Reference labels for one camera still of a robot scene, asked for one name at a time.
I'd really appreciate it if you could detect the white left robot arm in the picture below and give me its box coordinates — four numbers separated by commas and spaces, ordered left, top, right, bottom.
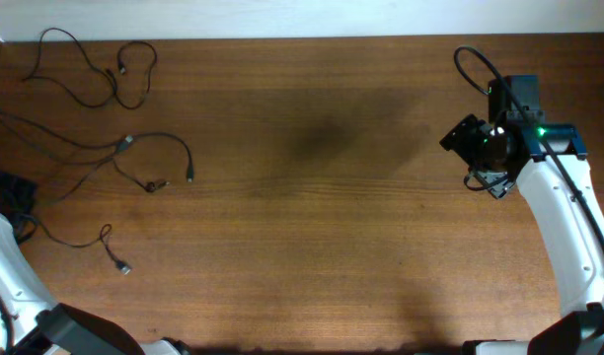
0, 171, 190, 355

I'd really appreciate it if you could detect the black USB cable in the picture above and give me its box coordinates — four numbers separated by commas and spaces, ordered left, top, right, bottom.
20, 27, 159, 110
39, 131, 195, 206
0, 103, 135, 167

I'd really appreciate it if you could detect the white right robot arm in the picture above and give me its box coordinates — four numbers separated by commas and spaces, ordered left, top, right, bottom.
440, 75, 604, 354

